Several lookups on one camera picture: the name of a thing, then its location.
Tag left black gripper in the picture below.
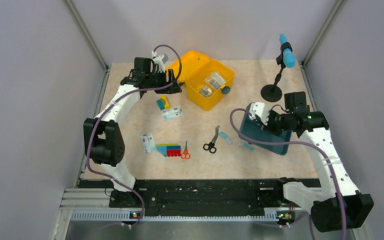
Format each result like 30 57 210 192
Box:
145 68 182 94

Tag teal divided tray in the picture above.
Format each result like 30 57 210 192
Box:
239 103 292 156

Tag yellow plastic medicine box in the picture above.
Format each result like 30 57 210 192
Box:
167 50 235 111

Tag clear bag teal items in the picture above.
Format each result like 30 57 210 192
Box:
197 84 214 98

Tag green white bandage packet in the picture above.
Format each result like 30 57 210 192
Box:
205 71 226 90

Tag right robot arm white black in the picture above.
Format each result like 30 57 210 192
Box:
251 91 374 233

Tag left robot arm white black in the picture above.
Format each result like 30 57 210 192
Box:
83 57 182 207

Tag yellow teal tape roll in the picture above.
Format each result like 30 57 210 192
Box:
156 95 171 111

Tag blue microphone on stand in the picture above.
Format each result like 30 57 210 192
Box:
260 33 296 103

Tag white blue wipe sachets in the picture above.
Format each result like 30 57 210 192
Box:
140 133 157 154

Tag light blue plaster strip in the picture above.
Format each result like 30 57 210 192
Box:
219 131 233 145

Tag colourful stacked card pack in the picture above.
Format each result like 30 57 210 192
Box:
156 144 182 157

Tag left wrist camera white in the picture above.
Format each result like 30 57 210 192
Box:
151 51 169 73

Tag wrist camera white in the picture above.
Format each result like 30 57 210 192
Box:
151 51 169 73
248 102 271 126

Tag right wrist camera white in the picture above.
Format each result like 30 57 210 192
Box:
248 102 271 126

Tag orange handled scissors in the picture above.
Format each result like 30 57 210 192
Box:
180 141 191 160

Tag black handled scissors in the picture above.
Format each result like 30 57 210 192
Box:
202 125 220 154

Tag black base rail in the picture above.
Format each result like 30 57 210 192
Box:
109 179 296 217

